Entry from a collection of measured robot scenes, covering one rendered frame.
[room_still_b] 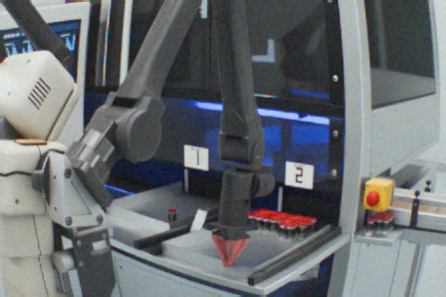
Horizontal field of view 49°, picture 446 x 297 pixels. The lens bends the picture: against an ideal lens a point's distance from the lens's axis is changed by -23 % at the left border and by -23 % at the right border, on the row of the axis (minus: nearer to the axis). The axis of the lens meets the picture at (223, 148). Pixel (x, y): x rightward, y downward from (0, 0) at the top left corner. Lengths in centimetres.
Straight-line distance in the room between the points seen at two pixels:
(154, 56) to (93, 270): 41
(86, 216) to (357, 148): 80
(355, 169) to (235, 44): 52
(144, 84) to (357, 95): 66
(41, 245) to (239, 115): 49
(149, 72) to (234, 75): 24
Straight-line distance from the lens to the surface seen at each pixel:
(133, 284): 216
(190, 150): 177
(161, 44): 96
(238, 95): 116
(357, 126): 146
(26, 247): 102
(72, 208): 87
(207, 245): 146
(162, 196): 187
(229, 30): 112
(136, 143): 91
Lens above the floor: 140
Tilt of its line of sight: 12 degrees down
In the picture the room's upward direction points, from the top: straight up
